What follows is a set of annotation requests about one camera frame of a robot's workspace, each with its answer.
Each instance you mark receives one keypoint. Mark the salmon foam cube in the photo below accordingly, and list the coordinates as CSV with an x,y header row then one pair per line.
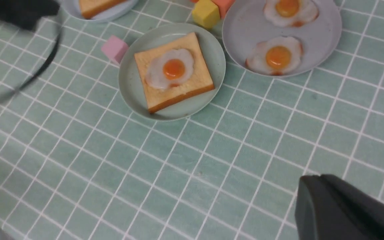
x,y
223,6

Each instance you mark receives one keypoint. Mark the pink foam cube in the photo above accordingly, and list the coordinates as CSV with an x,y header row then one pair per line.
x,y
114,49

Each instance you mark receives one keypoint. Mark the toast slice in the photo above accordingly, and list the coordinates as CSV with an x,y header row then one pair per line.
x,y
91,8
200,82

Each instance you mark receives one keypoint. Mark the grey egg plate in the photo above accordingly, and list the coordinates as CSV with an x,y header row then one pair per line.
x,y
245,25

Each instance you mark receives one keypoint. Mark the fried egg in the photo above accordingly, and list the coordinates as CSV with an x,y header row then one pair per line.
x,y
172,69
275,57
290,13

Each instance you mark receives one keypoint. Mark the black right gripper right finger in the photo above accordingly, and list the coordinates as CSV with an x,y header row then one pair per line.
x,y
365,212

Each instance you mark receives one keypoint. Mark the green sandwich plate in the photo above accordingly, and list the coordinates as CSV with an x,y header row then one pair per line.
x,y
129,78

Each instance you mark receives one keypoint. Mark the green checked tablecloth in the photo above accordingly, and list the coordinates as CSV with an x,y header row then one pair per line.
x,y
77,164

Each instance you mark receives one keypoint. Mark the light blue plate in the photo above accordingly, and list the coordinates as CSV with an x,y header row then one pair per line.
x,y
72,7

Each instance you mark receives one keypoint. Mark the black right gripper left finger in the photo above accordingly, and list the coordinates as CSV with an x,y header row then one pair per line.
x,y
308,227

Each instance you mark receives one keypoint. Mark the yellow foam cube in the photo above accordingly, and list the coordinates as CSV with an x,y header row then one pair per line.
x,y
206,14

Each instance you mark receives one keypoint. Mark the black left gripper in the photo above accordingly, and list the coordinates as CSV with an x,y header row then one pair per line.
x,y
26,14

